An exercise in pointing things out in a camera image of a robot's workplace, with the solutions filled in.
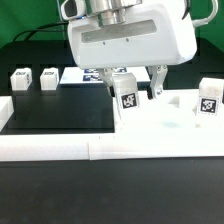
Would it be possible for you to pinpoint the white base AprilTag sheet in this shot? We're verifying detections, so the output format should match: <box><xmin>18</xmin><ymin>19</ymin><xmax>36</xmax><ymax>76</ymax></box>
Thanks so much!
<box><xmin>60</xmin><ymin>67</ymin><xmax>150</xmax><ymax>84</ymax></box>

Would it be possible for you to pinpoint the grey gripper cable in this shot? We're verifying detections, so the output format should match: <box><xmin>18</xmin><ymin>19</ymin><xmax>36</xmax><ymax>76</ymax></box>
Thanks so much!
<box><xmin>182</xmin><ymin>0</ymin><xmax>219</xmax><ymax>28</ymax></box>

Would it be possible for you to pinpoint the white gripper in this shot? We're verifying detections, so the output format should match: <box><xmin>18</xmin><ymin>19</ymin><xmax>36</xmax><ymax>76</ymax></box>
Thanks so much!
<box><xmin>68</xmin><ymin>3</ymin><xmax>197</xmax><ymax>99</ymax></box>

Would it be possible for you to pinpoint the white U-shaped obstacle fence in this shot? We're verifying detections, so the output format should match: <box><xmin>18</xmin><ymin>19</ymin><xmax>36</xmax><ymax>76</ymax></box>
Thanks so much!
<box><xmin>0</xmin><ymin>95</ymin><xmax>224</xmax><ymax>163</ymax></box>

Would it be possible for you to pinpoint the white square tabletop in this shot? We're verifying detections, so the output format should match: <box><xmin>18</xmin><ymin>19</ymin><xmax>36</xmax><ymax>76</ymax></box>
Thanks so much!
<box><xmin>113</xmin><ymin>89</ymin><xmax>224</xmax><ymax>133</ymax></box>

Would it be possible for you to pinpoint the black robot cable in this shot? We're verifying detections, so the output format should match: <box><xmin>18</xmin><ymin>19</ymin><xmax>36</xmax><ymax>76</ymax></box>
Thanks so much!
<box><xmin>12</xmin><ymin>20</ymin><xmax>71</xmax><ymax>42</ymax></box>

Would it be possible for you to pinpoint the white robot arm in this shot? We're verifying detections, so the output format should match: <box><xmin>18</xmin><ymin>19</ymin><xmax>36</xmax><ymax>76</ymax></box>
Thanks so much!
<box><xmin>61</xmin><ymin>0</ymin><xmax>197</xmax><ymax>98</ymax></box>

